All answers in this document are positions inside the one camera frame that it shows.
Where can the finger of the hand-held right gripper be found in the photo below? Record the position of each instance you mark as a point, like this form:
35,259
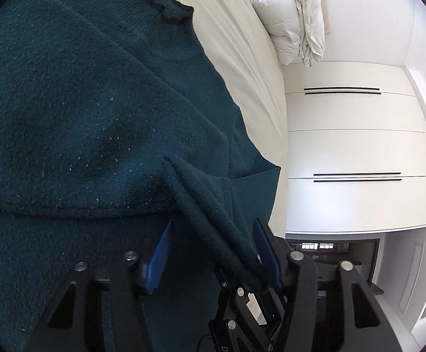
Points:
235,311

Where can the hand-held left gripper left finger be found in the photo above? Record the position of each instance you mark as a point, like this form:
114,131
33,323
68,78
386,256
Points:
160,260

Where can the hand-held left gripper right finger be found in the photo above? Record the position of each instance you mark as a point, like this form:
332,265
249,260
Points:
268,253

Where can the dark teal knit sweater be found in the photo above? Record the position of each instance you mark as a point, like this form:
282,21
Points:
88,99

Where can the white wardrobe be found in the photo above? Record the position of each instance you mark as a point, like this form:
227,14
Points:
356,135

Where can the cream bed sheet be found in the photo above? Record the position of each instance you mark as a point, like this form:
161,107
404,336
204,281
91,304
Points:
235,44

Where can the white folded duvet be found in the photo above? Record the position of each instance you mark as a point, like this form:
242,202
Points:
282,11

